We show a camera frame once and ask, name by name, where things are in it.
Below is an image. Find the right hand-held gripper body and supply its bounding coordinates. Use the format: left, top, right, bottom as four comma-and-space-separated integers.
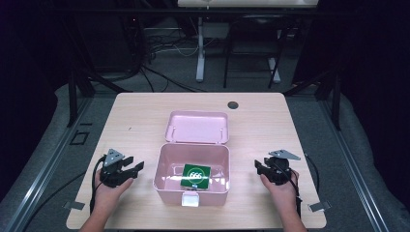
263, 148, 302, 187

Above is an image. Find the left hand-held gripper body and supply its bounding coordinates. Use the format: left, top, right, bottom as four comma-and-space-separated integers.
99, 148, 138, 189

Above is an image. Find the pink metal box with lid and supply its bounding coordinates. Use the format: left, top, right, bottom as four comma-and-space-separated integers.
152, 109, 232, 208

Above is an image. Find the green card packet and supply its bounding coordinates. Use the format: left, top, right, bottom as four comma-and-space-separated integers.
180, 162, 213, 190

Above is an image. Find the person's left hand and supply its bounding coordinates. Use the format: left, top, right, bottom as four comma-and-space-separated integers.
92, 178, 134, 212

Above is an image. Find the person's right hand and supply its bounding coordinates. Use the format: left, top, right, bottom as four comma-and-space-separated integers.
259, 169, 301, 213

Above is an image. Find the black metal stand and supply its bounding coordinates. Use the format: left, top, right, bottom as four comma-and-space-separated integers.
282, 61, 343, 131
64, 61, 133, 129

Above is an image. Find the black metal stool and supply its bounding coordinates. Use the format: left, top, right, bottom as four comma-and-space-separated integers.
222, 13, 293, 90

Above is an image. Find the white desk with legs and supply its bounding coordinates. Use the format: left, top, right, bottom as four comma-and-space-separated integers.
176, 0, 321, 84

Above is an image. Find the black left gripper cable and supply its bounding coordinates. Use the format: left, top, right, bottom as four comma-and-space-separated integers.
89, 156, 107, 215

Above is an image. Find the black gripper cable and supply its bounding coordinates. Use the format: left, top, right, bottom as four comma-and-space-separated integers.
273, 159, 304, 218
89, 156, 107, 215

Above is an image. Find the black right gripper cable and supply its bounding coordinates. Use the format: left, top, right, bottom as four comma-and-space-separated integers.
273, 159, 304, 218

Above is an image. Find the thin black cable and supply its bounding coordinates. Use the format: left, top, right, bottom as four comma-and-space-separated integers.
304, 153, 321, 195

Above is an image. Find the grey metal table bracket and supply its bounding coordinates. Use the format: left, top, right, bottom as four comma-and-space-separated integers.
62, 200, 86, 212
307, 200, 333, 214

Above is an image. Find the aluminium floor rail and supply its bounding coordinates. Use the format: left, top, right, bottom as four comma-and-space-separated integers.
0, 96, 95, 232
318, 96, 392, 232

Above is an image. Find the black floor cable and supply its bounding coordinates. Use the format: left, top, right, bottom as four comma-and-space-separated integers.
21, 170, 89, 232

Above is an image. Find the tangle of floor cables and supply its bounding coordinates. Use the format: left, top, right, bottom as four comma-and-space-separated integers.
138, 27, 202, 94

